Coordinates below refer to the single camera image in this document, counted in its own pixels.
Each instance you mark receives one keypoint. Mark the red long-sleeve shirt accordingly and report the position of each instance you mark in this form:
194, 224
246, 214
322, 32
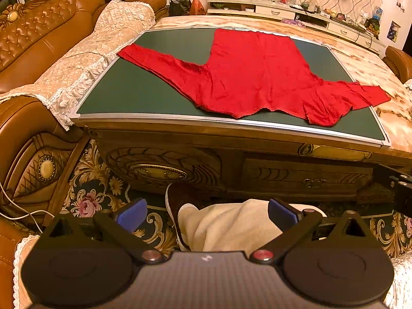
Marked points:
251, 70

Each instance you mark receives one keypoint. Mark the person's leg in cream trousers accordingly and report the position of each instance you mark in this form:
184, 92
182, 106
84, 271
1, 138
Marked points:
225, 225

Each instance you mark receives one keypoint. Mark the green board with aluminium frame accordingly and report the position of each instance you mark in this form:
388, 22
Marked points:
128, 87

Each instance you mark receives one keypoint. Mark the brown leather sofa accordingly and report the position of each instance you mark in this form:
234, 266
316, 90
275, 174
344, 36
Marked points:
32, 38

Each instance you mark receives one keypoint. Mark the brown leather armchair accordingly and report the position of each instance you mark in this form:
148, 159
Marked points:
396, 61

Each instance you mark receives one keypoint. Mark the white TV cabinet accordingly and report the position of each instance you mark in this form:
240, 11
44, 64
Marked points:
280, 12

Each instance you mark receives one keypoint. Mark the orange plastic bag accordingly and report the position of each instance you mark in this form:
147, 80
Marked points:
198, 6

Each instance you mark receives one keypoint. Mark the purple plastic stool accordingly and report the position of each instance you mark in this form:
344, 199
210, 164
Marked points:
293, 22

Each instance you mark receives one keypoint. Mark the cream lace sofa cover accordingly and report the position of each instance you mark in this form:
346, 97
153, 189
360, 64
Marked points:
106, 41
402, 280

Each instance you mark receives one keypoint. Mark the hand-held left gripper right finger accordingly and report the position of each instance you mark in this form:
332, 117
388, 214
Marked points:
282, 214

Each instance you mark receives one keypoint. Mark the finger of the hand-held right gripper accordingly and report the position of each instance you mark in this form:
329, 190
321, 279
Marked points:
388, 175

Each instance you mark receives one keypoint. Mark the white lace armchair cover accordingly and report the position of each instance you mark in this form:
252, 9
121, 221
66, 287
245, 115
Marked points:
408, 85

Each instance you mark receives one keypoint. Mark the small dark wall poster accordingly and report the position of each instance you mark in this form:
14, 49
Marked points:
393, 31

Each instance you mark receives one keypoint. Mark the black bag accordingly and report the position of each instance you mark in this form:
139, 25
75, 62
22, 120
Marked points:
180, 6

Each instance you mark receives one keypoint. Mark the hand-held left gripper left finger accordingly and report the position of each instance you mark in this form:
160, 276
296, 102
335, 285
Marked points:
132, 214

